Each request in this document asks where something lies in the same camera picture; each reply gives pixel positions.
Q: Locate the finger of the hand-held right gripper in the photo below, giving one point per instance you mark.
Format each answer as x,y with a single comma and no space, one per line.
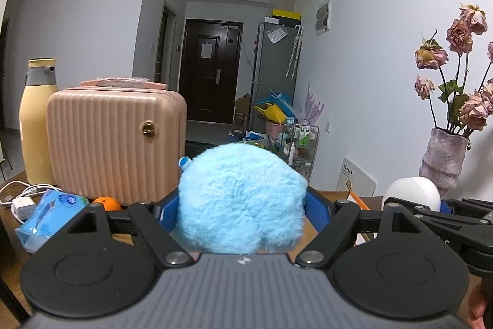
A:
447,205
435,223

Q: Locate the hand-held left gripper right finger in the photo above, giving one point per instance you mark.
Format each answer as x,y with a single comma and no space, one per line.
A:
316,211

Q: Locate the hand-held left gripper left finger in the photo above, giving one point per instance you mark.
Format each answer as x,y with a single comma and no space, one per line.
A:
167,211

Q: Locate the white foam ball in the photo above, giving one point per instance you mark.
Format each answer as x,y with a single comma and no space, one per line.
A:
414,192

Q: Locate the cardboard box with orange edge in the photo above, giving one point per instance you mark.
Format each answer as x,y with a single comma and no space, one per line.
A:
356,200

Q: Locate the light blue fluffy plush toy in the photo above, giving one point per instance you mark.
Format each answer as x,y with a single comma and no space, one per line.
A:
240,198

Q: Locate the person's right hand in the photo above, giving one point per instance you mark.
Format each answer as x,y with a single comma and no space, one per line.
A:
477,308

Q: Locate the mauve textured vase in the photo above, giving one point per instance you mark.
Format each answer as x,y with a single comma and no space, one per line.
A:
443,159

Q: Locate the white flat board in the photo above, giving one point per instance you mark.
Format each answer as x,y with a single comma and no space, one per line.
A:
356,176

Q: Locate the orange fruit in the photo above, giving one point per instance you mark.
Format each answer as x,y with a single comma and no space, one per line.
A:
108,203

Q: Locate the dark floor mat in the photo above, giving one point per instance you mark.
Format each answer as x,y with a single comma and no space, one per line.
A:
200,148

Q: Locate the pink ribbed suitcase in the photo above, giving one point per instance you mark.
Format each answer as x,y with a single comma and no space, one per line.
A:
115,144

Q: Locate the pink bucket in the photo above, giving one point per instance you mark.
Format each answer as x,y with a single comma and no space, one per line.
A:
274,127

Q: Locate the pile of colourful packets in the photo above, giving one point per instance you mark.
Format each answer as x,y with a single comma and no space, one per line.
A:
248,136

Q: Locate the blue tissue pack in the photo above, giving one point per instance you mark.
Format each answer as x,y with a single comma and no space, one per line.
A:
46,217

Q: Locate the open brown carton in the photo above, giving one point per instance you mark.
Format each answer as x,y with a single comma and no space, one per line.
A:
242,113

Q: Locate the pink flat pouch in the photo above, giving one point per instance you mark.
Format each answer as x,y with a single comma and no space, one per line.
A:
123,83

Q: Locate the dark brown entrance door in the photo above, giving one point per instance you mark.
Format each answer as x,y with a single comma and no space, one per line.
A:
210,82

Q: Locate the grey refrigerator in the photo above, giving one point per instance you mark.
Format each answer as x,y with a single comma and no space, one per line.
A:
273,82

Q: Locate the yellow thermos bottle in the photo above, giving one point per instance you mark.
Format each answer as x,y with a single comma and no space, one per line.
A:
34,128

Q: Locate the white folded umbrella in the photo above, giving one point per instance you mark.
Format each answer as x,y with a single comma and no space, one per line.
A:
298,43
291,55

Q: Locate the white paper notice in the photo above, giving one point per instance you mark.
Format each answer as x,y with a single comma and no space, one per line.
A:
206,50

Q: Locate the bunch of dried roses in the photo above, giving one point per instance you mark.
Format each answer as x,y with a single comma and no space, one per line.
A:
460,34

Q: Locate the clear plastic sleeve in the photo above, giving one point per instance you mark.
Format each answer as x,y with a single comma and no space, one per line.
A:
277,35

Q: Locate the small white box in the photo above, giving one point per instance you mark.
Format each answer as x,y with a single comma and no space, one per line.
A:
270,20

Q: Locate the yellow and black box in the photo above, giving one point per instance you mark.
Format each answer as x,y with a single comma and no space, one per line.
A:
287,15

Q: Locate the white wall socket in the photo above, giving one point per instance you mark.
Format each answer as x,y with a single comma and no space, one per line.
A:
327,126

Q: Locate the interior door frame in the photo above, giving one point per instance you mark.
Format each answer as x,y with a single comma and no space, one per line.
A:
166,43

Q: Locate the white wall electrical panel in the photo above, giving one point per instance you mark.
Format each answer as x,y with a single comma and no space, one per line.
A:
323,16

